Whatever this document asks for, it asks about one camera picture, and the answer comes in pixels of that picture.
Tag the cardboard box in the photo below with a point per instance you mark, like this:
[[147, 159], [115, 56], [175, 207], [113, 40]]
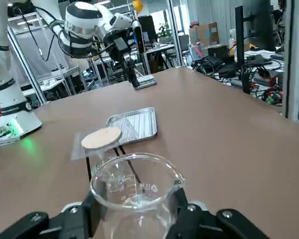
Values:
[[206, 33]]

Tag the yellow hard hat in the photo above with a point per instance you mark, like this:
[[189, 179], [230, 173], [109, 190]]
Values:
[[137, 6]]

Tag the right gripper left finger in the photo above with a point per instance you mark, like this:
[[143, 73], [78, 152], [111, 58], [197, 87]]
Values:
[[72, 219]]

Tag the aluminium frame post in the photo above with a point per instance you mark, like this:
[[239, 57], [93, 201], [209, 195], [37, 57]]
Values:
[[291, 62]]

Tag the glass alcohol lamp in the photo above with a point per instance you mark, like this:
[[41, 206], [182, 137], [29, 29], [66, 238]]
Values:
[[99, 161]]

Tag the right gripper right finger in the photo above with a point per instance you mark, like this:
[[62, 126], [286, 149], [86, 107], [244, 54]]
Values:
[[196, 221]]

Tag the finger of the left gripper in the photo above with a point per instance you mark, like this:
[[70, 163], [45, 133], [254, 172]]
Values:
[[129, 72], [135, 79]]

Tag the ribbed metal tray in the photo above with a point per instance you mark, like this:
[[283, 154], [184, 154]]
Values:
[[142, 124]]

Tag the silver digital scale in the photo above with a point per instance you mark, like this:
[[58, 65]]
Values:
[[147, 83]]

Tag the black computer monitor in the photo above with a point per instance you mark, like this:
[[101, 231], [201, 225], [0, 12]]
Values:
[[261, 25]]

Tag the large clear beaker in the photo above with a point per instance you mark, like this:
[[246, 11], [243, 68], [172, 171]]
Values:
[[143, 71]]

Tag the green potted plant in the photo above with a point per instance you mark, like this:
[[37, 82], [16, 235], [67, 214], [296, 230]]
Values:
[[164, 30]]

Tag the small glass beaker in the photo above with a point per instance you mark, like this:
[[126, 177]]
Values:
[[139, 214]]

